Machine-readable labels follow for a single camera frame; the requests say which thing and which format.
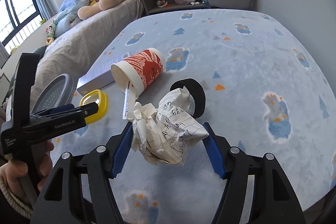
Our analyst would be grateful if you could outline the pink plastic bag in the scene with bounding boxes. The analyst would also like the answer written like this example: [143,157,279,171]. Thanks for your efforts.
[174,0,196,5]

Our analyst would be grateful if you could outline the dark green pillow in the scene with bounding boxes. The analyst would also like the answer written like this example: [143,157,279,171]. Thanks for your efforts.
[33,45,48,60]

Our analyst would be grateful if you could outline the red white paper cup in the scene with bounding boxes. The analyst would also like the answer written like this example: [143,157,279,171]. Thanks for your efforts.
[111,48,166,97]

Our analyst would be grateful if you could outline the person's left hand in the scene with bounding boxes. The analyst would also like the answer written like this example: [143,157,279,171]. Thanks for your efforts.
[1,140,54,203]

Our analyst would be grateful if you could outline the bed with grey cover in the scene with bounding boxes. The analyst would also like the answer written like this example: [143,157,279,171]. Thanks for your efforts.
[30,0,143,109]

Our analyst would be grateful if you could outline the black tape ring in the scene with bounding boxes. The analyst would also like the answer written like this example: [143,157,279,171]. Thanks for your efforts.
[170,78,207,118]

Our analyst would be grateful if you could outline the playing card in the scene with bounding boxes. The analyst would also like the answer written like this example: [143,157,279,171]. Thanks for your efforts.
[122,81,136,119]

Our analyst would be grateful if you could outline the white paper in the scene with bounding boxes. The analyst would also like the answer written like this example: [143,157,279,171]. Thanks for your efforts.
[128,88,209,166]

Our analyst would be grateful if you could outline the grey perforated trash basket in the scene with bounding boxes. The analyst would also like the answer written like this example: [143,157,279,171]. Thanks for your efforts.
[31,73,75,113]

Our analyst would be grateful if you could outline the blue folded quilt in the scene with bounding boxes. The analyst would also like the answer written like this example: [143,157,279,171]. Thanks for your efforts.
[53,0,90,38]

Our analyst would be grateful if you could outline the small green plush toy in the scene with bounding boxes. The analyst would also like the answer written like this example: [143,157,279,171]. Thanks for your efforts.
[46,20,56,46]

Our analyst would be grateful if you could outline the purple cardboard box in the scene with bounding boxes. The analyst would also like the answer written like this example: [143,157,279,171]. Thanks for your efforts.
[77,51,131,96]

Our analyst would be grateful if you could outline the light blue fleece blanket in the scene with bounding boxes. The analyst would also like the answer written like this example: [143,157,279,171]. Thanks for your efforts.
[49,8,336,224]

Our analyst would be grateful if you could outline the yellow square lid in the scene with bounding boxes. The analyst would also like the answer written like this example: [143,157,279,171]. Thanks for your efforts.
[79,89,108,124]

